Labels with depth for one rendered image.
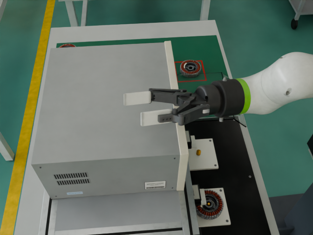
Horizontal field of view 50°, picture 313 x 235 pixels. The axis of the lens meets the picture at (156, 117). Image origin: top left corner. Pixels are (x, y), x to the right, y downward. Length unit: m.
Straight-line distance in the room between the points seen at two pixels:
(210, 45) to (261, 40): 1.38
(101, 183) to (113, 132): 0.16
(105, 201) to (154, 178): 0.17
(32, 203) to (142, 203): 0.61
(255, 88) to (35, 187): 1.01
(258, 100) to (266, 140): 1.73
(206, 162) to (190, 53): 0.73
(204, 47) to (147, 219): 1.25
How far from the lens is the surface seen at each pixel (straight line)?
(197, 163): 1.47
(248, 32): 3.42
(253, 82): 0.88
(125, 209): 1.01
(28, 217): 1.48
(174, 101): 0.85
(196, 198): 1.24
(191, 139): 1.36
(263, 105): 0.88
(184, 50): 1.98
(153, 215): 1.00
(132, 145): 0.87
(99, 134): 0.90
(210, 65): 1.90
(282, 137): 2.64
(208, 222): 1.36
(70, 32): 2.16
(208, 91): 0.82
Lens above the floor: 2.04
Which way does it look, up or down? 52 degrees down
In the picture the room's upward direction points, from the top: straight up
